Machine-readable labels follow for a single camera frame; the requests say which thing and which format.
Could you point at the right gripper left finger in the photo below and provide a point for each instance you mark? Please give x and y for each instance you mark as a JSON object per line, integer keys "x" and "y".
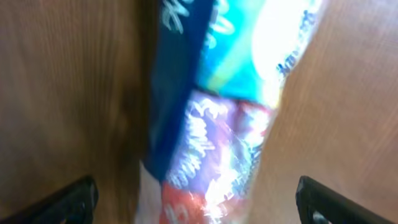
{"x": 74, "y": 203}

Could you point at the multicolour tissue multipack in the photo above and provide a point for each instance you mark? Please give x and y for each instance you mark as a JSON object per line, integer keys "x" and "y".
{"x": 219, "y": 73}

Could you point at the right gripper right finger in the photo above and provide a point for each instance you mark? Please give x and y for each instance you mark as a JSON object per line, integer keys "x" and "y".
{"x": 316, "y": 203}

